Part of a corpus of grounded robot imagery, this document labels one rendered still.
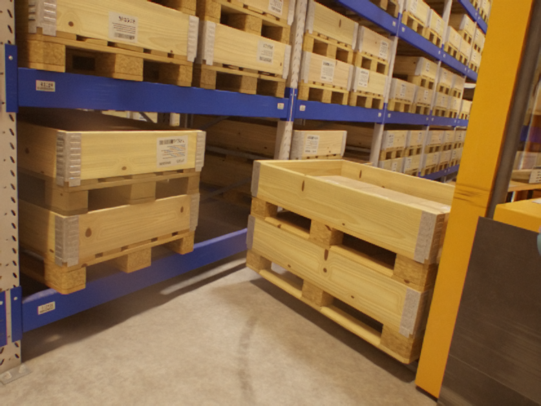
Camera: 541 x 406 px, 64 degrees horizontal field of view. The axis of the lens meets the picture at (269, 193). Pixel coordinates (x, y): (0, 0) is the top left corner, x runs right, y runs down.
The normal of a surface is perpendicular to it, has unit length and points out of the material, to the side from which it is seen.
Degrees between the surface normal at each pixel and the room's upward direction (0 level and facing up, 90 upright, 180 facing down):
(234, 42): 90
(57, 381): 0
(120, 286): 90
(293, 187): 90
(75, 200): 90
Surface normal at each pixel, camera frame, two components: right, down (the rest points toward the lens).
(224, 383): 0.11, -0.97
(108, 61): -0.55, 0.12
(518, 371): -0.78, 0.05
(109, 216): 0.84, 0.21
